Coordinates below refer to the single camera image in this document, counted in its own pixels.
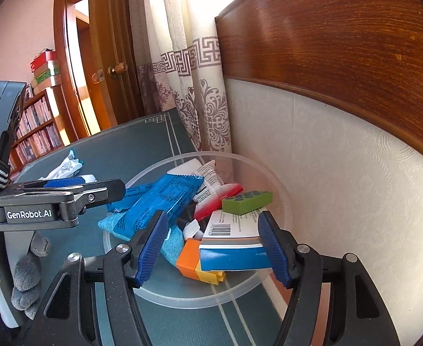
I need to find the wooden door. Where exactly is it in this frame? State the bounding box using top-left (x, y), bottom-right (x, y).
top-left (88, 0), bottom-right (144, 127)

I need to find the brass door knob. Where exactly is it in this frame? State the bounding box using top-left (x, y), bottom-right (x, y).
top-left (96, 61), bottom-right (129, 84)

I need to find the red box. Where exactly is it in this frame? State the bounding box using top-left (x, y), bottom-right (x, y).
top-left (30, 49), bottom-right (58, 73)

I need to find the white and red printed packet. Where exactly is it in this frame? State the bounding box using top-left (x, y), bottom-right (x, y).
top-left (191, 160), bottom-right (244, 221)

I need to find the wooden door frame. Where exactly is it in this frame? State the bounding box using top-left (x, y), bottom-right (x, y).
top-left (53, 0), bottom-right (101, 145)

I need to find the green box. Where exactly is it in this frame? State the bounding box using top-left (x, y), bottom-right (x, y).
top-left (33, 60), bottom-right (59, 80)
top-left (34, 68), bottom-right (61, 86)

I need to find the blue snack packet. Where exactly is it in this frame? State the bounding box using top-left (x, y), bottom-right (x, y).
top-left (106, 183), bottom-right (154, 214)
top-left (119, 173), bottom-right (205, 239)

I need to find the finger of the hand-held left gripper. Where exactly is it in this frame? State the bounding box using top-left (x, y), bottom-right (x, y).
top-left (17, 179), bottom-right (127, 223)
top-left (20, 175), bottom-right (97, 190)

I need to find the patterned beige curtain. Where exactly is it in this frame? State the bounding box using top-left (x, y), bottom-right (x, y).
top-left (128, 0), bottom-right (234, 174)

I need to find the white medicine box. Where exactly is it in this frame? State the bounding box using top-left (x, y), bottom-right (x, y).
top-left (199, 208), bottom-right (273, 272)

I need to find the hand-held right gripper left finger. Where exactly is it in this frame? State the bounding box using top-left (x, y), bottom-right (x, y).
top-left (17, 209), bottom-right (170, 346)

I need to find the person's left hand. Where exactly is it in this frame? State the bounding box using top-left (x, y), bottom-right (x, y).
top-left (0, 232), bottom-right (52, 320)

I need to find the orange toy block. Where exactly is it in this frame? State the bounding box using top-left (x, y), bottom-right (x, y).
top-left (176, 238), bottom-right (202, 280)

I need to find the white and blue crumpled wrapper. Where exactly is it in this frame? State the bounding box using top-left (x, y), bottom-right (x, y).
top-left (39, 150), bottom-right (85, 181)

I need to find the clear plastic bowl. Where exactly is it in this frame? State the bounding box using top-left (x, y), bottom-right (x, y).
top-left (102, 151), bottom-right (293, 309)

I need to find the teal cloth pouch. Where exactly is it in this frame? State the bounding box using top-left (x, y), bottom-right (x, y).
top-left (98, 208), bottom-right (186, 268)

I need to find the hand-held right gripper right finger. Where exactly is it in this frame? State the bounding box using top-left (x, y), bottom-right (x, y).
top-left (258, 210), bottom-right (402, 346)

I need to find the green dotted block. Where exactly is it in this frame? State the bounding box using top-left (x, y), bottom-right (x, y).
top-left (221, 190), bottom-right (274, 216)

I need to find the wooden bed headboard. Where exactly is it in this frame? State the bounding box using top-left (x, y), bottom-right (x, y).
top-left (214, 0), bottom-right (423, 346)

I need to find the beige box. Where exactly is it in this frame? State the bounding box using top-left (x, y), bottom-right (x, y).
top-left (31, 75), bottom-right (63, 93)

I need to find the wooden bookshelf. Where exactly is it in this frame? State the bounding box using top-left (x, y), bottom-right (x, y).
top-left (7, 86), bottom-right (71, 174)

